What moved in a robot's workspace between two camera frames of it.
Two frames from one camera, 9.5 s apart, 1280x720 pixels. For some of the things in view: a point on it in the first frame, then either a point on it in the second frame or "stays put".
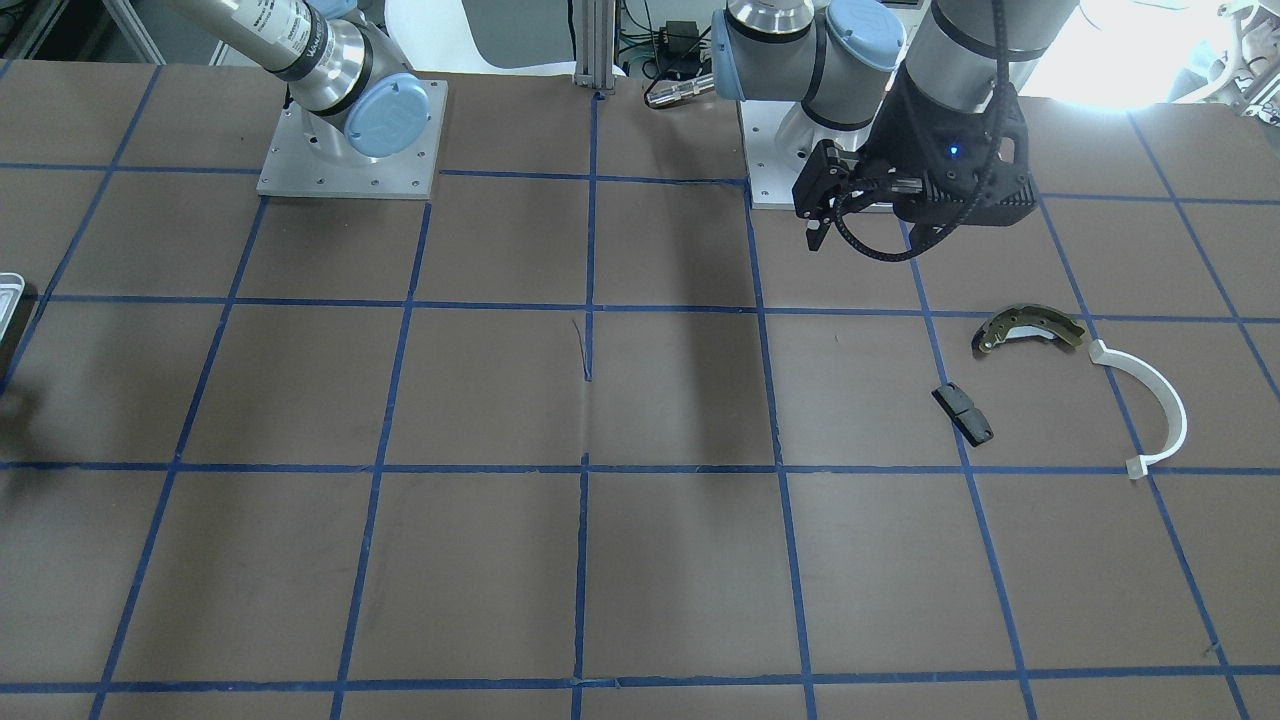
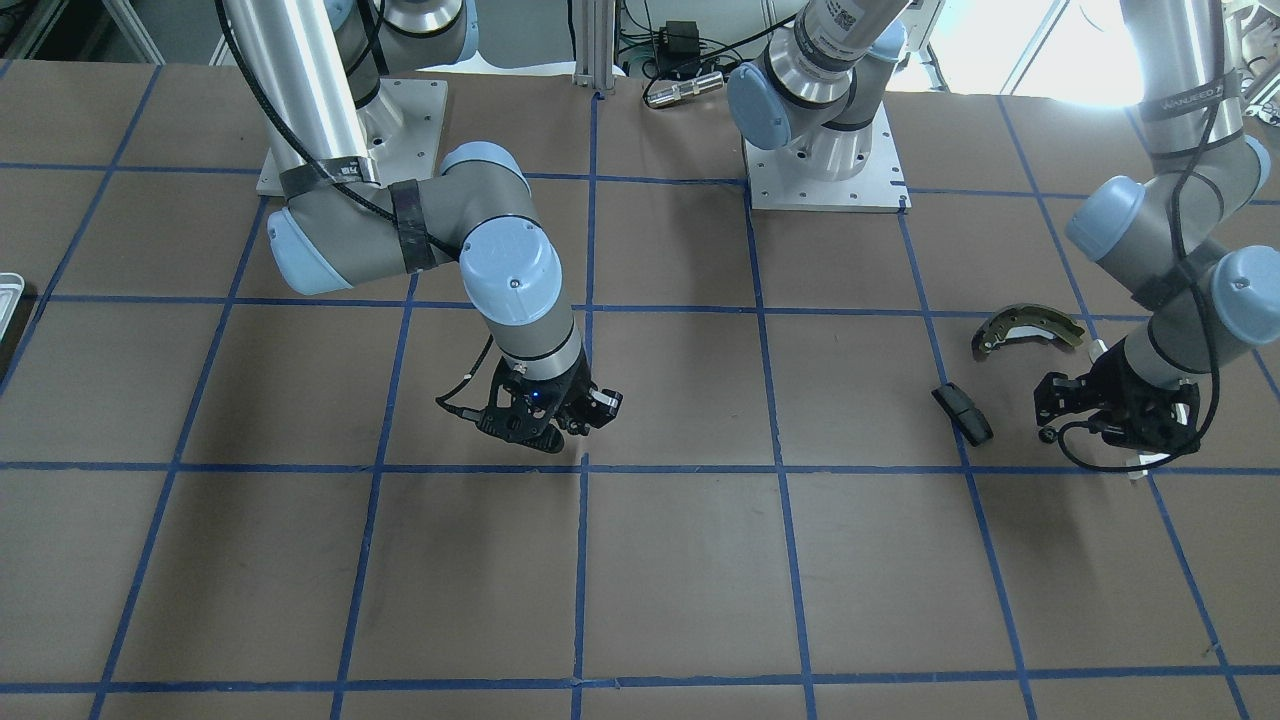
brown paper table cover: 599,433 stays put
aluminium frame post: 596,28 stays put
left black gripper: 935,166 -> 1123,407
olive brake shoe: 1025,321 stays put
